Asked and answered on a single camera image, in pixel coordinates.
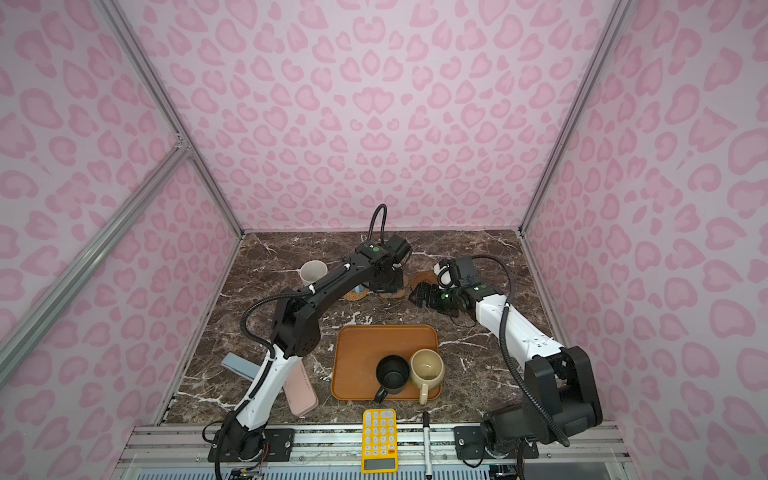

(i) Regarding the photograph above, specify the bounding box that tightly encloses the brown wooden round coaster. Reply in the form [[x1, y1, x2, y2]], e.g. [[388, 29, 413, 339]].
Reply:
[[409, 271, 438, 290]]

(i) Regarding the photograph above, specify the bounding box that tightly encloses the rattan woven round coaster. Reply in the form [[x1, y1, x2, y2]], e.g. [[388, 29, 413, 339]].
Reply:
[[344, 288, 370, 302]]

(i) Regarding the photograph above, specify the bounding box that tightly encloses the beige ceramic mug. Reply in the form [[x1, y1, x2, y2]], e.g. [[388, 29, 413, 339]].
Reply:
[[409, 349, 445, 405]]

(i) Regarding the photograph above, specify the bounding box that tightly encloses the white speckled mug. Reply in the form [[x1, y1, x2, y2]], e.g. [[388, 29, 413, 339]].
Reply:
[[299, 260, 328, 286]]

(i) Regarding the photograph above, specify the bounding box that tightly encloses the black mug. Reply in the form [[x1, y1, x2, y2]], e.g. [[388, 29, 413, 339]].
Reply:
[[374, 355, 410, 403]]

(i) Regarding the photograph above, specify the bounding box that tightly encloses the cork paw-shaped coaster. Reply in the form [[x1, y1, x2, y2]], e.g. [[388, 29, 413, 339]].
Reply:
[[379, 289, 406, 299]]

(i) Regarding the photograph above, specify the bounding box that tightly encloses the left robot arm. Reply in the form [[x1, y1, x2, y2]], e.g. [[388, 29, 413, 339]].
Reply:
[[208, 235, 411, 465]]

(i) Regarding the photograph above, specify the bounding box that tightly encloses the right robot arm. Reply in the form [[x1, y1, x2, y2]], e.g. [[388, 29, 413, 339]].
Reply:
[[409, 282, 603, 455]]

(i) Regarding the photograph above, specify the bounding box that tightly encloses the orange rectangular tray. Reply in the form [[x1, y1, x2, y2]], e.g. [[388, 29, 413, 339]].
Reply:
[[331, 325, 438, 401]]

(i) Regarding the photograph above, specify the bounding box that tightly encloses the black marker pen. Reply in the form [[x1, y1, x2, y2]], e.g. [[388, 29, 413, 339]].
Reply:
[[422, 411, 433, 480]]

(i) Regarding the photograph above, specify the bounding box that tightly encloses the pink pencil case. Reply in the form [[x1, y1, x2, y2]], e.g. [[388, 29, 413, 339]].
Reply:
[[283, 360, 319, 418]]

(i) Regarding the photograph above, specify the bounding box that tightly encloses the yellow calculator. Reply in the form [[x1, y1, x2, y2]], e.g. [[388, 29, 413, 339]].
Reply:
[[361, 409, 399, 474]]

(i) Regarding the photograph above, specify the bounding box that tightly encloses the blue-grey stapler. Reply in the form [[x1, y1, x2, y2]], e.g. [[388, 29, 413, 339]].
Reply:
[[221, 353, 260, 381]]

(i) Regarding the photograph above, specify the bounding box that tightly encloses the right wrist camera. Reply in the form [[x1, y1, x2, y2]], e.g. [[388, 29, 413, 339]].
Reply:
[[433, 256, 481, 289]]

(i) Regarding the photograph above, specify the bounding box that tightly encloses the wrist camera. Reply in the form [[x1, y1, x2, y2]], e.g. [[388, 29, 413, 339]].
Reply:
[[433, 256, 481, 289], [384, 234, 411, 265]]

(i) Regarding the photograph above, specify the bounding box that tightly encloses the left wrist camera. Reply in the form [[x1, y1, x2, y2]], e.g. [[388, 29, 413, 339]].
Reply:
[[384, 234, 411, 265]]

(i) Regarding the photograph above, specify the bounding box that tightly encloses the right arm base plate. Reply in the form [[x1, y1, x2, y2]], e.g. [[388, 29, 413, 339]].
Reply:
[[453, 425, 540, 462]]

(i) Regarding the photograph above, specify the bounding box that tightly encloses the aluminium front rail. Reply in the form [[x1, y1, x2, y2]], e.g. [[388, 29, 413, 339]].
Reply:
[[113, 422, 639, 479]]

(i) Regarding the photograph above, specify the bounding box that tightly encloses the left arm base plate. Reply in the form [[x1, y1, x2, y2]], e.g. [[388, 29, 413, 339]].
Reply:
[[206, 427, 295, 463]]

